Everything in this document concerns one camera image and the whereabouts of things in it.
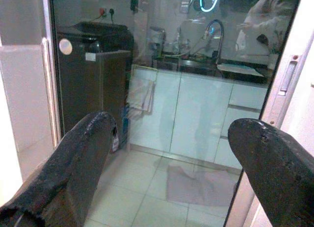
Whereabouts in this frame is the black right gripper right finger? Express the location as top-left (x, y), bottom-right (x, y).
top-left (227, 118), bottom-right (314, 227)

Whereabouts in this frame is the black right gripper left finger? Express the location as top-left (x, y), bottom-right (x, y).
top-left (0, 111), bottom-right (118, 227)

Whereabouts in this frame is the white and red tag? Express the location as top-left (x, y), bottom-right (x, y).
top-left (109, 128), bottom-right (120, 154)

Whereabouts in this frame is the grey floor mat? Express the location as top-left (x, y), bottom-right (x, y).
top-left (166, 162), bottom-right (237, 207)

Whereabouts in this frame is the dark tall cabinet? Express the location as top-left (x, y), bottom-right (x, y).
top-left (56, 21), bottom-right (134, 150)

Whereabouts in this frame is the glass sliding door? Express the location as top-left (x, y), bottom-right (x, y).
top-left (48, 0), bottom-right (304, 227)

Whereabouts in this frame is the white base cabinet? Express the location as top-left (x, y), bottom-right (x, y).
top-left (128, 65), bottom-right (269, 170)

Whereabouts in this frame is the pale flat tray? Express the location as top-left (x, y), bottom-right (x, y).
top-left (216, 63), bottom-right (266, 78)

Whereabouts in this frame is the hanging pale towel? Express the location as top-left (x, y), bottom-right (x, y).
top-left (127, 77), bottom-right (157, 120)

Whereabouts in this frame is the round white sticker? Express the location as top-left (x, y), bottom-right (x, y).
top-left (58, 38), bottom-right (73, 55)

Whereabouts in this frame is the dark kitchen sink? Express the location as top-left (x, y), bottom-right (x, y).
top-left (178, 58), bottom-right (219, 74)

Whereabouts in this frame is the arched kitchen faucet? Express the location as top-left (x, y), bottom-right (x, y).
top-left (202, 19), bottom-right (225, 65)

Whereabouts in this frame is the white door frame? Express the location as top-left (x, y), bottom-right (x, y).
top-left (225, 0), bottom-right (314, 227)

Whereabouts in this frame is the recessed metal door handle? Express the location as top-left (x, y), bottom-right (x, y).
top-left (279, 61), bottom-right (298, 95)

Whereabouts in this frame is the wall power socket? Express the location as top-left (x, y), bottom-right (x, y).
top-left (100, 7), bottom-right (116, 18)

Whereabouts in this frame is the round cyan ring light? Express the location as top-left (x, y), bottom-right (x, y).
top-left (198, 0), bottom-right (220, 13)

